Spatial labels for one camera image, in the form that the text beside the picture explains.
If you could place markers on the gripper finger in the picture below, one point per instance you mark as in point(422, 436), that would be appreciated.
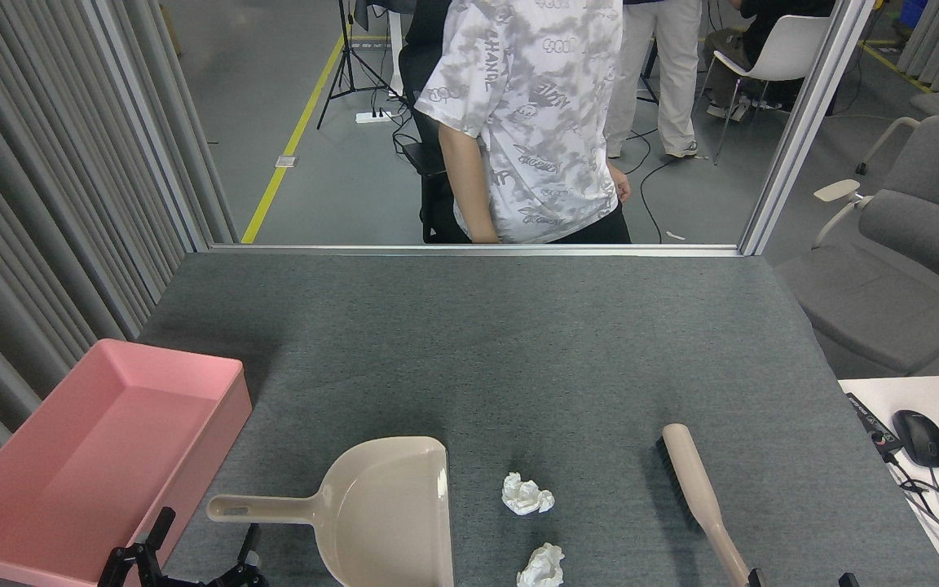
point(757, 579)
point(131, 567)
point(848, 580)
point(248, 575)

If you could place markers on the beige hand brush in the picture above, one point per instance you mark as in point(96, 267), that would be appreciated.
point(694, 473)

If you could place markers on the beige plastic dustpan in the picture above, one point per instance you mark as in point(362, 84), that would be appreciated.
point(380, 514)

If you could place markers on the white paper ball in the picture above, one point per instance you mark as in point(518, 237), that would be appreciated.
point(543, 567)
point(522, 495)

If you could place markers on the person's right forearm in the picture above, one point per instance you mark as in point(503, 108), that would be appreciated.
point(465, 179)

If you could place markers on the pink plastic bin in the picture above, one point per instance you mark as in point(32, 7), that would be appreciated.
point(70, 456)

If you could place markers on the person's left hand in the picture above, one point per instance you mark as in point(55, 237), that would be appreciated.
point(622, 186)

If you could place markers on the black box with red button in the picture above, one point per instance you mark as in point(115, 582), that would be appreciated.
point(873, 424)

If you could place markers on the black computer mouse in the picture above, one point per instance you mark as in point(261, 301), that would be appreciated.
point(919, 439)

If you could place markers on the metal floor outlet plate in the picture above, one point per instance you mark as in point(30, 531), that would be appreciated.
point(287, 161)

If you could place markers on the white power strip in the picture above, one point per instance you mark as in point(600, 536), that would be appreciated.
point(373, 117)

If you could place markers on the black tripod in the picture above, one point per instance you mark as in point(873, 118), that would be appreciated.
point(346, 41)
point(647, 81)

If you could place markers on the white plastic chair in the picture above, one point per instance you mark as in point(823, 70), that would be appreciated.
point(787, 49)

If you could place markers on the black mesh office chair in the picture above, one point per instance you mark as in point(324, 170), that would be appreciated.
point(429, 65)

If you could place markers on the white desk with cloth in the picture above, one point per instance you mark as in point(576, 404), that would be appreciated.
point(395, 49)

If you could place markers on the blue crate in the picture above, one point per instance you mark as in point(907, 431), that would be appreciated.
point(914, 12)

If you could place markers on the silver aluminium post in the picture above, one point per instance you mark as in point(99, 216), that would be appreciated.
point(804, 122)
point(152, 122)

